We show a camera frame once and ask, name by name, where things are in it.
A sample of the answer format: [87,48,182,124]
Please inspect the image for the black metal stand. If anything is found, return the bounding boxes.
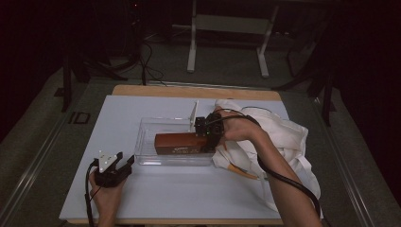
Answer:
[54,53,74,114]
[321,70,337,128]

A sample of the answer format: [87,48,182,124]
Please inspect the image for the person's left hand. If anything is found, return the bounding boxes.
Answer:
[88,171,127,218]

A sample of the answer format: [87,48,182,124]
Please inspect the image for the person's right hand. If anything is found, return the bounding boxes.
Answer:
[215,106,269,147]

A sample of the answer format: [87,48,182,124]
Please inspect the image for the white table mat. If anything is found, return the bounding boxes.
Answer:
[59,95,324,221]

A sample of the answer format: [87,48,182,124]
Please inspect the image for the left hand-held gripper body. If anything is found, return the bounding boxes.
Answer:
[94,149,133,189]

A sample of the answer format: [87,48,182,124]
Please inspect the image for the clear plastic container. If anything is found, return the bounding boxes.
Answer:
[134,116,216,167]

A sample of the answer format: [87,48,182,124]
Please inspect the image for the black floor cables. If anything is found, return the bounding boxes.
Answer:
[137,37,168,88]

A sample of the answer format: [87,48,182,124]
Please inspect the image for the wooden table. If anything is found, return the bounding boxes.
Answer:
[66,84,323,226]

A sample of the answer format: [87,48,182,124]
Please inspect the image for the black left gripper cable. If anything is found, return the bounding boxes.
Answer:
[84,159,102,227]

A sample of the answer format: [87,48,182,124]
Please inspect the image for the white metal stand frame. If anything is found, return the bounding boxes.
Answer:
[186,0,280,79]

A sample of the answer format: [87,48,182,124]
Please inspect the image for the white canvas tote bag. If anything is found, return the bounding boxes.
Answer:
[211,98,323,219]

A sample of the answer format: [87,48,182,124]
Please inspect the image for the brown rectangular box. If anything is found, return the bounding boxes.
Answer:
[154,131,210,156]

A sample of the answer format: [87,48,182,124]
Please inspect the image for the orange and green pen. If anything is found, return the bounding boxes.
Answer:
[226,163,270,183]

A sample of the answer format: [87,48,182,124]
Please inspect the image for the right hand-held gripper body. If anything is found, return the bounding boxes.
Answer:
[188,99,225,146]

